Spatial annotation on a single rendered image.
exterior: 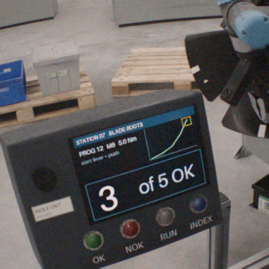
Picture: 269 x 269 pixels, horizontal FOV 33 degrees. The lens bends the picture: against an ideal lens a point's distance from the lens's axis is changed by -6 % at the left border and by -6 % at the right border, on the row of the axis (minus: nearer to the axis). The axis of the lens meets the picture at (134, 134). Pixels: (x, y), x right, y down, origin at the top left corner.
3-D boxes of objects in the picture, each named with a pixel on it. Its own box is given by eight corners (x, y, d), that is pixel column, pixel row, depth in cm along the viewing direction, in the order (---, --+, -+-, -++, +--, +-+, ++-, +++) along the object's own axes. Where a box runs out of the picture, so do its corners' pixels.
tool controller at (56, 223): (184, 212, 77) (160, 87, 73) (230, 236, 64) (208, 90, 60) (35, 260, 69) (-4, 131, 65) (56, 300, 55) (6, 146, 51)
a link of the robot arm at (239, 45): (242, 41, 97) (221, 33, 104) (248, 59, 99) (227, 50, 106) (265, 27, 98) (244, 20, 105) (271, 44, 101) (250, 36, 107)
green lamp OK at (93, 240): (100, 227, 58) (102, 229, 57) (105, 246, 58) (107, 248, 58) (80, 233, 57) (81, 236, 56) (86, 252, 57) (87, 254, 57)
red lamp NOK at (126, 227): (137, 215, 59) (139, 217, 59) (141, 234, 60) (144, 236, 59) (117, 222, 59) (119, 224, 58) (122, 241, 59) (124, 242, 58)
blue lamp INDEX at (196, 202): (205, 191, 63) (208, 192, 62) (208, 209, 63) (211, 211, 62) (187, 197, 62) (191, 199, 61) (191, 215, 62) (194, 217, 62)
